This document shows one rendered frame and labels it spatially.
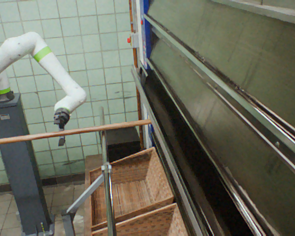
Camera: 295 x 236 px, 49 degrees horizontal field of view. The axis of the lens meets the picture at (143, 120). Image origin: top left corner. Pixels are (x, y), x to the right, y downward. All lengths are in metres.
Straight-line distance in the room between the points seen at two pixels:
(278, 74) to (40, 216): 2.47
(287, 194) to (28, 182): 2.21
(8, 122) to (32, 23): 0.90
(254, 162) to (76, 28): 2.30
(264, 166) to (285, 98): 0.22
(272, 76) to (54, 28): 2.41
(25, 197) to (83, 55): 1.27
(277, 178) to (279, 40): 0.29
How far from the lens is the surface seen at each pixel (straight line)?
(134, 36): 2.58
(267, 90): 0.68
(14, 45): 1.99
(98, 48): 2.94
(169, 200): 1.83
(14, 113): 2.43
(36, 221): 2.93
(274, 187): 0.77
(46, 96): 3.09
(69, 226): 1.70
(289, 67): 0.65
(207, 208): 0.90
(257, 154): 0.83
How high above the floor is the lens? 2.00
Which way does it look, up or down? 26 degrees down
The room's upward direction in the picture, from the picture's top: 4 degrees counter-clockwise
